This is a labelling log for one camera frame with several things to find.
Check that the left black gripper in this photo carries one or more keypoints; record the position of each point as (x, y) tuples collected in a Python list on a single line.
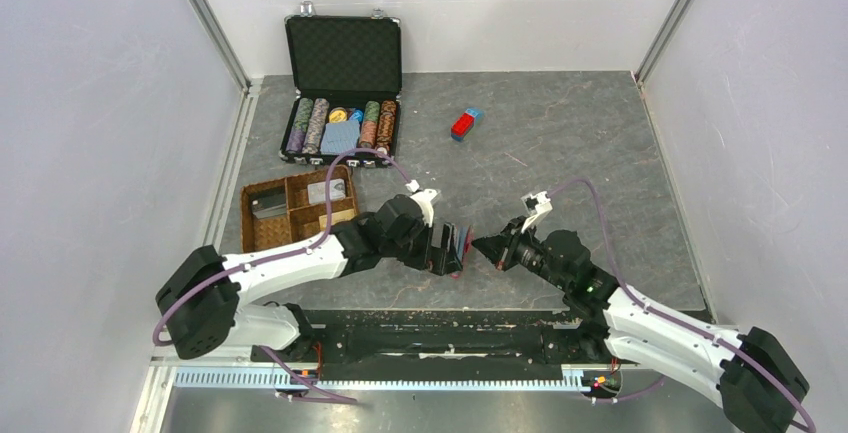
[(438, 260)]

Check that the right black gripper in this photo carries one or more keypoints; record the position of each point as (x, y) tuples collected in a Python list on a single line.
[(501, 247)]

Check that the red leather card holder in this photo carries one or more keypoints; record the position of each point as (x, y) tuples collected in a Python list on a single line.
[(462, 242)]

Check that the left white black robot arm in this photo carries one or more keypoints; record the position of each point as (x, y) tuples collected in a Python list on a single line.
[(213, 300)]

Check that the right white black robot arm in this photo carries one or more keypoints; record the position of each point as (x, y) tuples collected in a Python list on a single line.
[(750, 376)]

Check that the gold card in basket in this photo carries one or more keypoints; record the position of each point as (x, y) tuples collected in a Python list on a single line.
[(336, 217)]

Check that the grey card in basket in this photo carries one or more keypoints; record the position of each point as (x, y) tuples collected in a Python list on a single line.
[(319, 192)]

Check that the blue playing card deck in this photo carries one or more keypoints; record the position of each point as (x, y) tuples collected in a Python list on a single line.
[(339, 137)]

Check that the dark card in basket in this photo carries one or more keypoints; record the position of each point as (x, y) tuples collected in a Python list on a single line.
[(269, 203)]

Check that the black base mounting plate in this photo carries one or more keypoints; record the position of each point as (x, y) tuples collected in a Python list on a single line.
[(446, 345)]

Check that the red blue toy brick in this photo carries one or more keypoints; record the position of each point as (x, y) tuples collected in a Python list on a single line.
[(465, 123)]

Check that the brown orange chip stack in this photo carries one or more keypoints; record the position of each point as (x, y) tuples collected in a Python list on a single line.
[(385, 127)]

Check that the green red chip stack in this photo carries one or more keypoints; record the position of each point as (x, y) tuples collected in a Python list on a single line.
[(369, 125)]

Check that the yellow dealer button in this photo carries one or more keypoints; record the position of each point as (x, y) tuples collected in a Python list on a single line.
[(338, 115)]

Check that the brown woven divided basket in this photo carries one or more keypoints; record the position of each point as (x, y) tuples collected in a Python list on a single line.
[(302, 219)]

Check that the grey purple chip stack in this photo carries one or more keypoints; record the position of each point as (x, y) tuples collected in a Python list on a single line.
[(315, 126)]

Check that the green purple chip stack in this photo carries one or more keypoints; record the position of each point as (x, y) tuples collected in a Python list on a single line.
[(299, 126)]

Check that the black poker chip case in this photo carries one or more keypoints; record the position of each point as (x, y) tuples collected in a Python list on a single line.
[(347, 60)]

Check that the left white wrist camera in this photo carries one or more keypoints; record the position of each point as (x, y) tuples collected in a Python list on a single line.
[(425, 199)]

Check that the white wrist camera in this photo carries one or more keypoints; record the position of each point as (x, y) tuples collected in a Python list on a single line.
[(538, 206), (425, 199)]

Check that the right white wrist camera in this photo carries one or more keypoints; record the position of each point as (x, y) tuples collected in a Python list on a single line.
[(538, 206)]

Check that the white toothed cable rail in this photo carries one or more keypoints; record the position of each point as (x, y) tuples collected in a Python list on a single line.
[(273, 377)]

